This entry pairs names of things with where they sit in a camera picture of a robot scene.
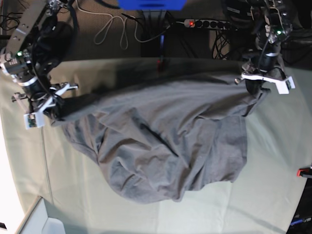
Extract red clamp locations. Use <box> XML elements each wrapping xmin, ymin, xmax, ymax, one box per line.
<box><xmin>297</xmin><ymin>167</ymin><xmax>312</xmax><ymax>179</ymax></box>
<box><xmin>157</xmin><ymin>57</ymin><xmax>164</xmax><ymax>73</ymax></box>

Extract black round base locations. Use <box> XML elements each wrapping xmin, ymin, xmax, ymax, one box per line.
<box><xmin>36</xmin><ymin>21</ymin><xmax>74</xmax><ymax>63</ymax></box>

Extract white power strip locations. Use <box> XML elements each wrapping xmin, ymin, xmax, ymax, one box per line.
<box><xmin>183</xmin><ymin>19</ymin><xmax>232</xmax><ymax>30</ymax></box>

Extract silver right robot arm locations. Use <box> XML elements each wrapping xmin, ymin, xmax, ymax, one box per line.
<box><xmin>0</xmin><ymin>0</ymin><xmax>78</xmax><ymax>118</ymax></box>

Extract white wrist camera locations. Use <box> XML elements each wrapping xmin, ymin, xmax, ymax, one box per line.
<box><xmin>275</xmin><ymin>76</ymin><xmax>295</xmax><ymax>95</ymax></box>
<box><xmin>23</xmin><ymin>112</ymin><xmax>45</xmax><ymax>130</ymax></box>

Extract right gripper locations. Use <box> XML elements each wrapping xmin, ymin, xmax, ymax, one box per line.
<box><xmin>11</xmin><ymin>81</ymin><xmax>78</xmax><ymax>119</ymax></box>

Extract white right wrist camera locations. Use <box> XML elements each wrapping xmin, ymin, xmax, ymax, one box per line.
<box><xmin>23</xmin><ymin>112</ymin><xmax>45</xmax><ymax>130</ymax></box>

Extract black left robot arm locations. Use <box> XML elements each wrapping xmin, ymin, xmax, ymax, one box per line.
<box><xmin>235</xmin><ymin>0</ymin><xmax>295</xmax><ymax>95</ymax></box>

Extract red centre clamp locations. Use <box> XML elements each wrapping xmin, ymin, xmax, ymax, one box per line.
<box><xmin>157</xmin><ymin>57</ymin><xmax>164</xmax><ymax>73</ymax></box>

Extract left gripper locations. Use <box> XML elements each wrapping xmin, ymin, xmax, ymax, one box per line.
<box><xmin>234</xmin><ymin>62</ymin><xmax>289</xmax><ymax>86</ymax></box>

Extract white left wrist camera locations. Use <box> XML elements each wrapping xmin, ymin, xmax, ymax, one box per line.
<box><xmin>275</xmin><ymin>76</ymin><xmax>295</xmax><ymax>95</ymax></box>

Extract white thin cable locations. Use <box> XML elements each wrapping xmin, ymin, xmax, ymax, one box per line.
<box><xmin>75</xmin><ymin>0</ymin><xmax>171</xmax><ymax>49</ymax></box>

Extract blue box top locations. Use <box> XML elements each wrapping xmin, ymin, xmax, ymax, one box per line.
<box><xmin>118</xmin><ymin>0</ymin><xmax>186</xmax><ymax>10</ymax></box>

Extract red right clamp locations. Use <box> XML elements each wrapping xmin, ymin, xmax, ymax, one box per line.
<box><xmin>297</xmin><ymin>167</ymin><xmax>312</xmax><ymax>179</ymax></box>

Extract green table cloth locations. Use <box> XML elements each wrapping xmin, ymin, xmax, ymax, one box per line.
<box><xmin>0</xmin><ymin>58</ymin><xmax>312</xmax><ymax>234</ymax></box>

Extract grey t-shirt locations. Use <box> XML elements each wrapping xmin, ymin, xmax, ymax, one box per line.
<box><xmin>53</xmin><ymin>73</ymin><xmax>270</xmax><ymax>204</ymax></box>

